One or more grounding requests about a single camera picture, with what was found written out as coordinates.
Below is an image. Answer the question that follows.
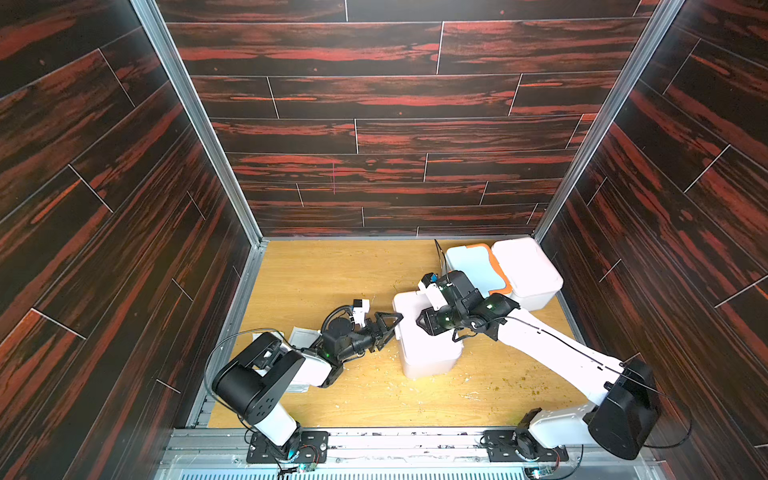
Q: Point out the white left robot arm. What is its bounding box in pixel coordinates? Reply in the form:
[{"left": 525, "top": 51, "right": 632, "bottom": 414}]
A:
[{"left": 207, "top": 299, "right": 403, "bottom": 461}]

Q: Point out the white orange handled box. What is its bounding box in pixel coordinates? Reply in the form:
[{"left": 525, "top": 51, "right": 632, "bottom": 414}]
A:
[{"left": 445, "top": 243, "right": 513, "bottom": 297}]

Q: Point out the aluminium frame rail left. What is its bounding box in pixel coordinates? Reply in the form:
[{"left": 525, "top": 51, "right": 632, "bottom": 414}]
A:
[{"left": 128, "top": 0, "right": 268, "bottom": 247}]

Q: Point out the aluminium frame rail right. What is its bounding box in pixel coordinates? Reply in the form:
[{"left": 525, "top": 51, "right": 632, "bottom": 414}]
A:
[{"left": 532, "top": 0, "right": 688, "bottom": 244}]

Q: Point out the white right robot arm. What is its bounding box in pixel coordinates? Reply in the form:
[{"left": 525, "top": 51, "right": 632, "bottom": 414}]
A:
[{"left": 416, "top": 270, "right": 661, "bottom": 461}]

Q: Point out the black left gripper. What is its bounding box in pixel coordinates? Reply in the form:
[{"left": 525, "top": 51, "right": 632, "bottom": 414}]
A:
[{"left": 334, "top": 315, "right": 401, "bottom": 365}]

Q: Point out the aluminium frame rail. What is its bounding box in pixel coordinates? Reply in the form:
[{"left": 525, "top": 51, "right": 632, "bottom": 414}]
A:
[
  {"left": 128, "top": 0, "right": 268, "bottom": 247},
  {"left": 532, "top": 0, "right": 688, "bottom": 244}
]

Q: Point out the pink medicine chest box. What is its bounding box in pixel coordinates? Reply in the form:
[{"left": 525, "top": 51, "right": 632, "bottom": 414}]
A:
[{"left": 392, "top": 292, "right": 463, "bottom": 380}]

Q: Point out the white pink first aid box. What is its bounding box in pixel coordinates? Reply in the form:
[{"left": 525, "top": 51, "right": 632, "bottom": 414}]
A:
[{"left": 491, "top": 237, "right": 563, "bottom": 311}]

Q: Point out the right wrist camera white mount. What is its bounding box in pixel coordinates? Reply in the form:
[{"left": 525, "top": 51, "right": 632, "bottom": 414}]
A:
[{"left": 418, "top": 273, "right": 448, "bottom": 311}]

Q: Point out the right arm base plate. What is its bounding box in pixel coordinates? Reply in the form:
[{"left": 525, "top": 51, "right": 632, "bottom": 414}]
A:
[{"left": 479, "top": 429, "right": 569, "bottom": 463}]

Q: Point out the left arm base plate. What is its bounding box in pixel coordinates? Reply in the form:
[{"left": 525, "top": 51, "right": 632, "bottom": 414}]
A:
[{"left": 246, "top": 428, "right": 330, "bottom": 470}]

